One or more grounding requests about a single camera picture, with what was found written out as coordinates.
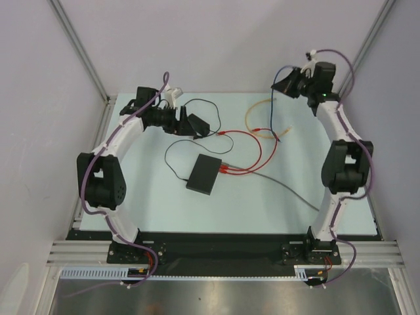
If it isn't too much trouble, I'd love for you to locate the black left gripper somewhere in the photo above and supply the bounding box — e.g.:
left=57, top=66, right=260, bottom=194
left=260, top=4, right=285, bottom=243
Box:
left=149, top=104, right=196, bottom=137

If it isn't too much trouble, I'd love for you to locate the blue ethernet cable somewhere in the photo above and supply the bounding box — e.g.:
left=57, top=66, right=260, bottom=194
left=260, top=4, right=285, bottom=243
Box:
left=269, top=64, right=296, bottom=144

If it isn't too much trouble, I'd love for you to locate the black network switch box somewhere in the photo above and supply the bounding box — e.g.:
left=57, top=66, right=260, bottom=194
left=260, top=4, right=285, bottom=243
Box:
left=186, top=154, right=222, bottom=196

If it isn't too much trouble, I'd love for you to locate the red ethernet cable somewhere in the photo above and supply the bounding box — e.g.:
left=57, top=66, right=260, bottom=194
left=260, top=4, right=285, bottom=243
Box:
left=219, top=127, right=280, bottom=177
left=217, top=130, right=263, bottom=173

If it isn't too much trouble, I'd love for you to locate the grey ethernet cable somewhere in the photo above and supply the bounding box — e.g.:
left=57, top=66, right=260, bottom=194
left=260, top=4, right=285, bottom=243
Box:
left=221, top=160, right=320, bottom=211

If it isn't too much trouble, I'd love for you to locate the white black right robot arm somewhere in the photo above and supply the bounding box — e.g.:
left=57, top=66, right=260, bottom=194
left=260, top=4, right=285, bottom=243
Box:
left=271, top=62, right=373, bottom=264

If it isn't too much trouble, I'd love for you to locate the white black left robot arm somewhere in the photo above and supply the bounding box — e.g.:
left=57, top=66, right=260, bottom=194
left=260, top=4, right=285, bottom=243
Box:
left=76, top=87, right=197, bottom=263

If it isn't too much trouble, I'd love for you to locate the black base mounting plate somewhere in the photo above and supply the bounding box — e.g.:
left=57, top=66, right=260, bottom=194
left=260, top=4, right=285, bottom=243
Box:
left=66, top=230, right=381, bottom=278

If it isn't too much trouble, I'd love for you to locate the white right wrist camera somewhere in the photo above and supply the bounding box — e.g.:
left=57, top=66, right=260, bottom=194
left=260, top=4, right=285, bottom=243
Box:
left=301, top=49, right=318, bottom=78

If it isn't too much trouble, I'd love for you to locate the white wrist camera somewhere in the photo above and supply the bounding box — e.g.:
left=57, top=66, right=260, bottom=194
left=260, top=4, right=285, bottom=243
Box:
left=164, top=87, right=183, bottom=102
left=301, top=49, right=318, bottom=78

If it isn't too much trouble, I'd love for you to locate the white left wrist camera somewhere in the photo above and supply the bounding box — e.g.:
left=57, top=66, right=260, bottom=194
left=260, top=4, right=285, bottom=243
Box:
left=164, top=87, right=183, bottom=102

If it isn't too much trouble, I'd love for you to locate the yellow ethernet cable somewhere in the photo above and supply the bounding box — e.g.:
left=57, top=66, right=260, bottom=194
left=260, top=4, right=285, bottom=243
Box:
left=245, top=97, right=295, bottom=139

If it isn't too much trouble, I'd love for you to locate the right aluminium frame post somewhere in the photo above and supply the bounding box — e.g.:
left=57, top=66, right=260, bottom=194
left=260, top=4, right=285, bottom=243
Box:
left=339, top=0, right=397, bottom=98

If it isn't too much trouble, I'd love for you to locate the aluminium frame post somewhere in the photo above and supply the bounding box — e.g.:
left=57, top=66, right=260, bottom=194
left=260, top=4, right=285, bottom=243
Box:
left=339, top=0, right=397, bottom=98
left=47, top=0, right=116, bottom=104

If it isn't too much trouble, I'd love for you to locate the left aluminium frame post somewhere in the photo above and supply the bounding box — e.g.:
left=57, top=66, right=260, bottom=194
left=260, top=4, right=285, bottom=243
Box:
left=47, top=0, right=116, bottom=104

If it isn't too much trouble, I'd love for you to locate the aluminium front frame rail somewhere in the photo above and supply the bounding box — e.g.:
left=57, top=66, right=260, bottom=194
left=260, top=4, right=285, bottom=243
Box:
left=47, top=240, right=404, bottom=268

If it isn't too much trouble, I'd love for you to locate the white slotted cable duct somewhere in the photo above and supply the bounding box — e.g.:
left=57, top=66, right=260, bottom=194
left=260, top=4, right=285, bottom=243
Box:
left=60, top=266, right=325, bottom=282

